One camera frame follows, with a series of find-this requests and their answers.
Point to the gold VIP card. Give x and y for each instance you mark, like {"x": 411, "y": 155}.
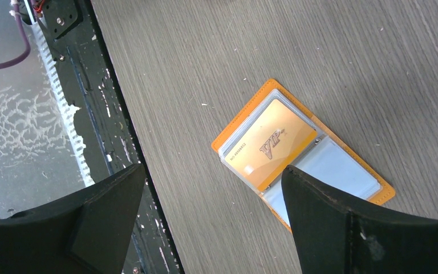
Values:
{"x": 273, "y": 141}

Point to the orange leather card holder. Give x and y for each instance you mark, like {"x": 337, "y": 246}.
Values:
{"x": 327, "y": 158}

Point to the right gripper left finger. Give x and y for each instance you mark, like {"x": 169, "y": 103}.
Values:
{"x": 87, "y": 231}

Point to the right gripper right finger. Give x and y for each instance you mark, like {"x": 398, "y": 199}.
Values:
{"x": 335, "y": 232}

